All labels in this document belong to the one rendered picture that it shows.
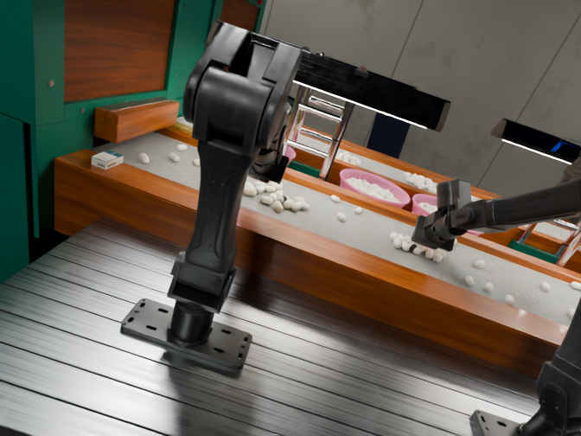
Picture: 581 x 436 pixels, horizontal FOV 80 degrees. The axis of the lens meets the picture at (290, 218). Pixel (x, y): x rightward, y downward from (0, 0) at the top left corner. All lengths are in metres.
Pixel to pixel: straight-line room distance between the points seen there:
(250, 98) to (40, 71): 0.53
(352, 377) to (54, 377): 0.44
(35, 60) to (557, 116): 3.78
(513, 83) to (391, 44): 1.11
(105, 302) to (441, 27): 3.30
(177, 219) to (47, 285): 0.26
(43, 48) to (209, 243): 0.50
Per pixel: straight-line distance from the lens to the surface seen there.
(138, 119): 0.99
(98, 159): 0.86
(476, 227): 0.79
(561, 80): 3.92
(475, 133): 3.72
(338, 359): 0.66
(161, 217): 0.79
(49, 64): 0.83
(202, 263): 0.50
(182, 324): 0.56
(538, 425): 0.74
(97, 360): 0.58
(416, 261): 0.94
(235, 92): 0.36
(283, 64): 0.39
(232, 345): 0.60
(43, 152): 0.87
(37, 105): 0.83
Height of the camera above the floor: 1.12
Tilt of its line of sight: 26 degrees down
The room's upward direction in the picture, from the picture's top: 19 degrees clockwise
